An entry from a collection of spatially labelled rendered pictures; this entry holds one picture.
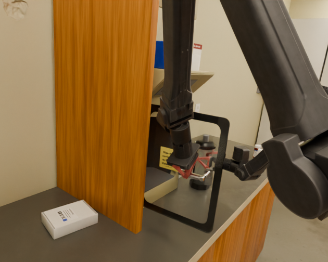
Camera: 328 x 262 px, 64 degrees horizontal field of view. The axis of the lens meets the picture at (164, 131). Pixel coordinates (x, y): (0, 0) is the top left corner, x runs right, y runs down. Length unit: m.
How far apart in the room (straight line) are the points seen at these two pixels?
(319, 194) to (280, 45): 0.16
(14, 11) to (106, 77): 0.41
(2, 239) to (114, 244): 0.36
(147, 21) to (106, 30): 0.17
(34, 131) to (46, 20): 0.45
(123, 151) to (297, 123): 0.67
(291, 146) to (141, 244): 0.72
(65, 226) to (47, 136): 0.43
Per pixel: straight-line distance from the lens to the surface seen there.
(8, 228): 1.08
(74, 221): 0.99
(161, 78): 0.86
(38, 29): 1.17
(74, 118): 1.08
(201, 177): 0.81
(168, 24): 0.52
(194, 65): 1.02
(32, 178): 1.27
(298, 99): 0.32
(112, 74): 0.90
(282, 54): 0.32
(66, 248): 0.95
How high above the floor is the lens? 1.54
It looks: 15 degrees down
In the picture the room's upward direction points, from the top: 5 degrees clockwise
